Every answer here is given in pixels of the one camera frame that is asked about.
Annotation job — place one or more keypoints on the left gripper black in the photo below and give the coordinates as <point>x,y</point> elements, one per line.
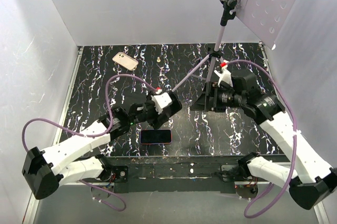
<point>155,121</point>

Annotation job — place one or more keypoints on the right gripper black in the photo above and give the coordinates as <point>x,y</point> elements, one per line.
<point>202,103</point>

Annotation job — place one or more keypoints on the black smartphone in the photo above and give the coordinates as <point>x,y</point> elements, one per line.
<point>155,137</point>

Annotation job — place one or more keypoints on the pink phone case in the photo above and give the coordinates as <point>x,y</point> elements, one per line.
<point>125,61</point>

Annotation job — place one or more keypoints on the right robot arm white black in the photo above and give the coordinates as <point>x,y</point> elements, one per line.
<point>312,179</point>

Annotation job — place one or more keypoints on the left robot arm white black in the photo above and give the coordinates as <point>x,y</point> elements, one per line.
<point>47,169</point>

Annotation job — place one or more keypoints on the tripod stand silver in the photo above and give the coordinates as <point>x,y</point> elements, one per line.
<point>218,50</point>

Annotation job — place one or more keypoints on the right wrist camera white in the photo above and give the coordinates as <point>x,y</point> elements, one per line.
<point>224,74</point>

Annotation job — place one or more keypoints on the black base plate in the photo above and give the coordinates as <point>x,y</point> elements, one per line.
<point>176,173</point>

